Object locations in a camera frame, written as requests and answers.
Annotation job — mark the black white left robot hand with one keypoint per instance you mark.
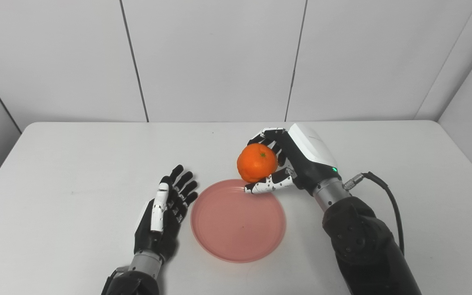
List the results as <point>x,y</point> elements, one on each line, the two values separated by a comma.
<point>164,237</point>

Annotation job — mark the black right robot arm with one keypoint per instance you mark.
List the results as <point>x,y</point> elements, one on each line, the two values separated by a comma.
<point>363,246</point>

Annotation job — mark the orange fruit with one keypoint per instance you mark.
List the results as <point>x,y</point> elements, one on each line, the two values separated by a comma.
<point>256,162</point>

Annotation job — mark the pink round plate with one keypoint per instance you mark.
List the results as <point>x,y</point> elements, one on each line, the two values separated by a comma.
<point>236,225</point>

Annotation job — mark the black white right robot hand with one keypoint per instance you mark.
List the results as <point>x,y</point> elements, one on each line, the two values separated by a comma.
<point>309,159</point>

